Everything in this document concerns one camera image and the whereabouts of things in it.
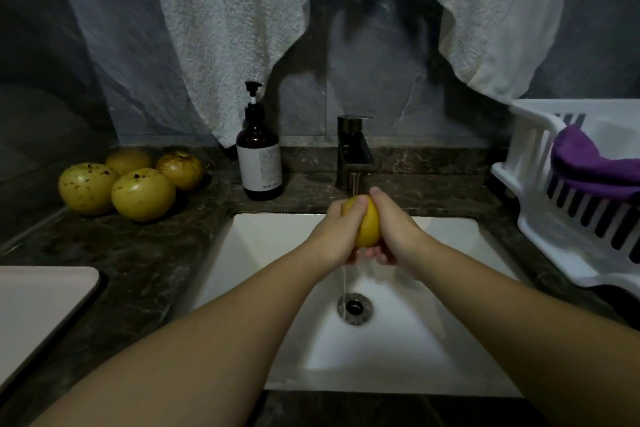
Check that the white sink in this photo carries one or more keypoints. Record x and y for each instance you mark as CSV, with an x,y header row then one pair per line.
x,y
440,342

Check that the person's right hand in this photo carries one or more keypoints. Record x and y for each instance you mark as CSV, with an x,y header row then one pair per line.
x,y
400,231

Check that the purple cloth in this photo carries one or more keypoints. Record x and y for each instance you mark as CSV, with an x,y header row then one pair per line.
x,y
590,166

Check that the white hanging towel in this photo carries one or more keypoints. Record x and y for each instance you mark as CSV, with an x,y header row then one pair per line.
x,y
220,21

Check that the person's left hand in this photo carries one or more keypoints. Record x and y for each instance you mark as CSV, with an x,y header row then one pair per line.
x,y
330,237

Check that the black faucet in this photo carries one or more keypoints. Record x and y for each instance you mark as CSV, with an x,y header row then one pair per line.
x,y
353,144

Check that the group of yellow apples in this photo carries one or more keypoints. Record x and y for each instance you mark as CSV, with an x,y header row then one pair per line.
x,y
142,195

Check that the beige plastic tray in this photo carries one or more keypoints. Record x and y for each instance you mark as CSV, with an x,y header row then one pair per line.
x,y
35,327

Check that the person's right forearm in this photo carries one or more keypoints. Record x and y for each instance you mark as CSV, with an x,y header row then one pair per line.
x,y
540,337

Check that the white plastic basket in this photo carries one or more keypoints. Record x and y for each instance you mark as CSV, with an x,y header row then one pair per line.
x,y
528,166

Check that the spotted yellow apple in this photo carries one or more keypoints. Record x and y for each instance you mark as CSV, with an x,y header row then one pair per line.
x,y
369,227

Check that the person's left forearm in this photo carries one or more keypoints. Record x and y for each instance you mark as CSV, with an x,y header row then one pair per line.
x,y
160,362

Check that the metal sink drain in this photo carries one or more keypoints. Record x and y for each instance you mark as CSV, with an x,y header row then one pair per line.
x,y
354,308

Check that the dark soap pump bottle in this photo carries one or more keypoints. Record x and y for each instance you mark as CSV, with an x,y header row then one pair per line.
x,y
259,156

